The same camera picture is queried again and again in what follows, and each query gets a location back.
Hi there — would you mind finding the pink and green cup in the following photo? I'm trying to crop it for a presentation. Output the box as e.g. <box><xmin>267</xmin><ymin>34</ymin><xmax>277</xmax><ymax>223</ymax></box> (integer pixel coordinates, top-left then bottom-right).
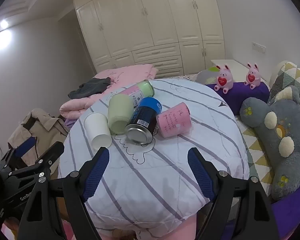
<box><xmin>120</xmin><ymin>80</ymin><xmax>155</xmax><ymax>108</ymax></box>

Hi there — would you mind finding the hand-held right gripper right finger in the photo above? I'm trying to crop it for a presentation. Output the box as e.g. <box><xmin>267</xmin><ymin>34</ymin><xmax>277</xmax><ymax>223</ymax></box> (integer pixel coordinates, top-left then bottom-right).
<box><xmin>187</xmin><ymin>147</ymin><xmax>282</xmax><ymax>240</ymax></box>

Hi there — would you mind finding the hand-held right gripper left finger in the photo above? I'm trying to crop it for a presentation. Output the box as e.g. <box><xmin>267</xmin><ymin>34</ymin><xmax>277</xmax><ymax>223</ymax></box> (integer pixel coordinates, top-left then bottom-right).
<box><xmin>17</xmin><ymin>146</ymin><xmax>110</xmax><ymax>240</ymax></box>

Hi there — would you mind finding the white striped quilt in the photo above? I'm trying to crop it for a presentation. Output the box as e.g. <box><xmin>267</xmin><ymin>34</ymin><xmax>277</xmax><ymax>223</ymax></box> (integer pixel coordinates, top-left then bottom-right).
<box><xmin>58</xmin><ymin>78</ymin><xmax>250</xmax><ymax>233</ymax></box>

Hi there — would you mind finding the white paper cup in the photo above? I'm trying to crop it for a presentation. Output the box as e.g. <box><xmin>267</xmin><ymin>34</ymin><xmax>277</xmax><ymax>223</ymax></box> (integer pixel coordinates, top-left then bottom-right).
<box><xmin>84</xmin><ymin>112</ymin><xmax>113</xmax><ymax>150</ymax></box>

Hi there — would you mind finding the cream wardrobe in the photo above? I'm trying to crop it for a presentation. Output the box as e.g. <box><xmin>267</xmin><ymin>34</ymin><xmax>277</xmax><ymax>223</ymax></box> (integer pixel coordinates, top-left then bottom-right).
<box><xmin>71</xmin><ymin>0</ymin><xmax>226</xmax><ymax>79</ymax></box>

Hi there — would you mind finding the purple cushion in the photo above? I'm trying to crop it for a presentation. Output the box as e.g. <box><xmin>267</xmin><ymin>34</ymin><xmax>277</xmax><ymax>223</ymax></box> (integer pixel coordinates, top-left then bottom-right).
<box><xmin>205</xmin><ymin>81</ymin><xmax>270</xmax><ymax>117</ymax></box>

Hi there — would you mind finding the white nightstand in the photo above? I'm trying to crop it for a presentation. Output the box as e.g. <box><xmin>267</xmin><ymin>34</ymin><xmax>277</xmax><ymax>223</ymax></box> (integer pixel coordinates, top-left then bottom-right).
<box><xmin>210</xmin><ymin>59</ymin><xmax>267</xmax><ymax>82</ymax></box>

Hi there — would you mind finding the black can with blue lid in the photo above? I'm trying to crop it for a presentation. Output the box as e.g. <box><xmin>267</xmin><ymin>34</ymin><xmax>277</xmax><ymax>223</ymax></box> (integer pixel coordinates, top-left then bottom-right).
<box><xmin>125</xmin><ymin>97</ymin><xmax>163</xmax><ymax>146</ymax></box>

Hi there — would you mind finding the pink blanket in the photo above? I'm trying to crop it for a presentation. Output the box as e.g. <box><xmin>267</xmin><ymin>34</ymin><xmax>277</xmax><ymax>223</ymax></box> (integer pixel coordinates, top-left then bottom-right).
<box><xmin>59</xmin><ymin>64</ymin><xmax>158</xmax><ymax>120</ymax></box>

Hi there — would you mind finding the beige jacket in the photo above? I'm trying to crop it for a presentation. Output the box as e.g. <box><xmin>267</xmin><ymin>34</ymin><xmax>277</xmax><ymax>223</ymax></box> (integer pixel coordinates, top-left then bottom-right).
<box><xmin>8</xmin><ymin>108</ymin><xmax>70</xmax><ymax>170</ymax></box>

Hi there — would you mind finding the grey and green plush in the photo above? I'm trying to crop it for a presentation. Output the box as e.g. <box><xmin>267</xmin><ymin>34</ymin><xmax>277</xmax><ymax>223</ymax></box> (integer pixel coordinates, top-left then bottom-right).
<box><xmin>195</xmin><ymin>66</ymin><xmax>222</xmax><ymax>85</ymax></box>

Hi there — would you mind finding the grey dinosaur plush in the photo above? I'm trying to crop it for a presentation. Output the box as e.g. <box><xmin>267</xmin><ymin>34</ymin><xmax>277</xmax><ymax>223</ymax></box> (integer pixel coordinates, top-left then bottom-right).
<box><xmin>239</xmin><ymin>85</ymin><xmax>300</xmax><ymax>202</ymax></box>

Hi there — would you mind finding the dark grey garment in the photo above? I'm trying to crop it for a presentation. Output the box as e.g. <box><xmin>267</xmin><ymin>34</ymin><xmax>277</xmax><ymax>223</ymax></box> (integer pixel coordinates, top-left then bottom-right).
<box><xmin>68</xmin><ymin>77</ymin><xmax>112</xmax><ymax>99</ymax></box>

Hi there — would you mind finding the wall socket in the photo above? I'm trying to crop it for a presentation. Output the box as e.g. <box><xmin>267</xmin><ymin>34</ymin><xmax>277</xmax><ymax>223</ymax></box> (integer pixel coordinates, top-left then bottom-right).
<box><xmin>252</xmin><ymin>42</ymin><xmax>267</xmax><ymax>52</ymax></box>

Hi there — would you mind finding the triangle pattern bedsheet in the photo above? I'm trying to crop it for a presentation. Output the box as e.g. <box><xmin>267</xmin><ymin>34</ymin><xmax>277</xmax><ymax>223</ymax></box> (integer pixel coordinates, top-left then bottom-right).
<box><xmin>236</xmin><ymin>116</ymin><xmax>275</xmax><ymax>198</ymax></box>

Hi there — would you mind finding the patchwork quilted pillow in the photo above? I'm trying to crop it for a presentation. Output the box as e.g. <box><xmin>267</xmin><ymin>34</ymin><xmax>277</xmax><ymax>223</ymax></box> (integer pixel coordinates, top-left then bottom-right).
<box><xmin>269</xmin><ymin>60</ymin><xmax>300</xmax><ymax>105</ymax></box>

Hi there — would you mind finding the light green cup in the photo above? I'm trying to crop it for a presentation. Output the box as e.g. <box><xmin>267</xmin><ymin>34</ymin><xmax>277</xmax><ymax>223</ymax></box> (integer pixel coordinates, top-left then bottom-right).
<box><xmin>108</xmin><ymin>94</ymin><xmax>135</xmax><ymax>135</ymax></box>

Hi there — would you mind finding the purple bedsheet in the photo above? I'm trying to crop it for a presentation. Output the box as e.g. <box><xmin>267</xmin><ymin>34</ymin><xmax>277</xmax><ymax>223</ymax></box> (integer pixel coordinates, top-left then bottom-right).
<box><xmin>225</xmin><ymin>192</ymin><xmax>300</xmax><ymax>240</ymax></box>

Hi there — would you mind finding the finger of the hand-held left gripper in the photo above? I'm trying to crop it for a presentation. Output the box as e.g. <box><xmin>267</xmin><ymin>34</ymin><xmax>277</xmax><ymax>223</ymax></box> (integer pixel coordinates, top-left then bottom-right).
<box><xmin>6</xmin><ymin>137</ymin><xmax>37</xmax><ymax>171</ymax></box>
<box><xmin>33</xmin><ymin>141</ymin><xmax>65</xmax><ymax>178</ymax></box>

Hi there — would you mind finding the pink bunny plush toy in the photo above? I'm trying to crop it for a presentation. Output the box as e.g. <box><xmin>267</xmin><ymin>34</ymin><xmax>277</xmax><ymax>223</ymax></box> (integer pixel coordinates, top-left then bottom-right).
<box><xmin>244</xmin><ymin>62</ymin><xmax>261</xmax><ymax>89</ymax></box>
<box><xmin>214</xmin><ymin>64</ymin><xmax>235</xmax><ymax>94</ymax></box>

